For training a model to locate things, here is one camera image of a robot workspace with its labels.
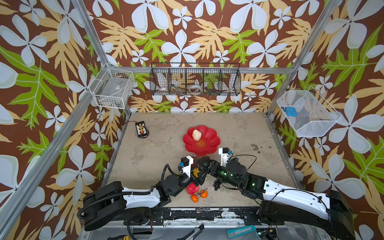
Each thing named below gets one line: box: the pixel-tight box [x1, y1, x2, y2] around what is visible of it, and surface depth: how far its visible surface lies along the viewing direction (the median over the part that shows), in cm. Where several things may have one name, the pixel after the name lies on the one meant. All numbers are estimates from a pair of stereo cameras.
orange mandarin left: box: [191, 194, 199, 203], surface depth 80 cm
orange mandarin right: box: [200, 189, 209, 199], surface depth 82 cm
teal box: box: [226, 225, 256, 239], surface depth 72 cm
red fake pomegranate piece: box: [186, 182, 199, 195], surface depth 80 cm
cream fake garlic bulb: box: [192, 129, 202, 141], surface depth 102 cm
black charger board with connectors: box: [135, 121, 149, 138], surface depth 110 cm
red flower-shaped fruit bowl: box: [182, 125, 221, 157], surface depth 104 cm
